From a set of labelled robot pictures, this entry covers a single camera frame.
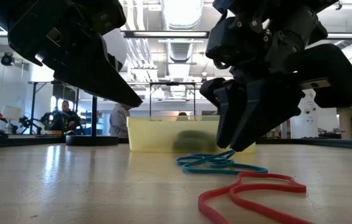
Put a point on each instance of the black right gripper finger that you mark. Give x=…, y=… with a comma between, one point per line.
x=230, y=109
x=269, y=105

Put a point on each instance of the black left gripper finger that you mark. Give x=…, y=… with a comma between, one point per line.
x=91, y=68
x=117, y=62

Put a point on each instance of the blue rubber band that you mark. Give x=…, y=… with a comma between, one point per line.
x=222, y=164

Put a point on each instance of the long red rubber band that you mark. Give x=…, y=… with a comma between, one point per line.
x=269, y=187

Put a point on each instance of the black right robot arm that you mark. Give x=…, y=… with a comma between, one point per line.
x=272, y=4

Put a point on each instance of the yellow translucent plastic bin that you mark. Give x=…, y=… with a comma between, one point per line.
x=150, y=133

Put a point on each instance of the white pillar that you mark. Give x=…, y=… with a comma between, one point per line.
x=309, y=124

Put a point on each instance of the person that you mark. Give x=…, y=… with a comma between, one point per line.
x=182, y=117
x=68, y=119
x=119, y=121

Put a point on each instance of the black overhead light bar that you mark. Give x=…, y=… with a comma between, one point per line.
x=169, y=34
x=347, y=35

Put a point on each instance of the white lampshade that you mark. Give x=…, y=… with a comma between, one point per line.
x=11, y=112

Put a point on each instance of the black rack frame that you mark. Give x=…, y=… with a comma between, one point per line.
x=33, y=105

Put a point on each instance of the black ceiling camera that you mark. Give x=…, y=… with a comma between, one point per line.
x=7, y=59

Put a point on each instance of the wooden post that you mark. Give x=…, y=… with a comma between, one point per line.
x=347, y=124

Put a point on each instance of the silver ventilation duct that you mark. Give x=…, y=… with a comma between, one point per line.
x=182, y=12

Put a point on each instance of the black aluminium table frame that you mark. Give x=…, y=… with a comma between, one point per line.
x=13, y=142

